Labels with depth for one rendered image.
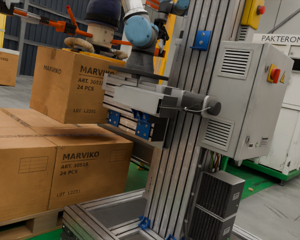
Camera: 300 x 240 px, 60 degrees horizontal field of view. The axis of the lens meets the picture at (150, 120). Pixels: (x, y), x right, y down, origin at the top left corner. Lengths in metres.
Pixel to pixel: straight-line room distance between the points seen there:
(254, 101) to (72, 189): 1.18
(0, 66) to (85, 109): 1.91
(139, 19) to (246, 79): 0.50
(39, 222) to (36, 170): 0.33
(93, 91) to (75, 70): 0.18
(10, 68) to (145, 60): 2.29
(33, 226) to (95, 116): 0.72
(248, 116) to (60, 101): 1.00
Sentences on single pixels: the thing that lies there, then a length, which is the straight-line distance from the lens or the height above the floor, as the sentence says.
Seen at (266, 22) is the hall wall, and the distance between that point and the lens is 11.57.
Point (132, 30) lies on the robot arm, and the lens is 1.18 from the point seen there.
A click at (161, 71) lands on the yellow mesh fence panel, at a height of 1.12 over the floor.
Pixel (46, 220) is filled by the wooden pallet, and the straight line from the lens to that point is 1.75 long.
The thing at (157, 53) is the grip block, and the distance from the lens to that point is 1.81.
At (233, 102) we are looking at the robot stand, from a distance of 1.12.
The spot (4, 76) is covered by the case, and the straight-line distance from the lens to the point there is 3.38.
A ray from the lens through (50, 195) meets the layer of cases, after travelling 1.68.
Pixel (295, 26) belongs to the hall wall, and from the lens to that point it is 11.17.
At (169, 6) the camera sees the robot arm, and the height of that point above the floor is 1.50.
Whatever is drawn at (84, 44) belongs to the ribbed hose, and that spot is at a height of 1.13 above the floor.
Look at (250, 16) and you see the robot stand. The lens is 1.32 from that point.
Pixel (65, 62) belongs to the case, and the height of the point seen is 1.00.
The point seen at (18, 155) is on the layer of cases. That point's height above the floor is 0.50.
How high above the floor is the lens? 1.00
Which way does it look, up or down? 8 degrees down
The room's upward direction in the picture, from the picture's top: 12 degrees clockwise
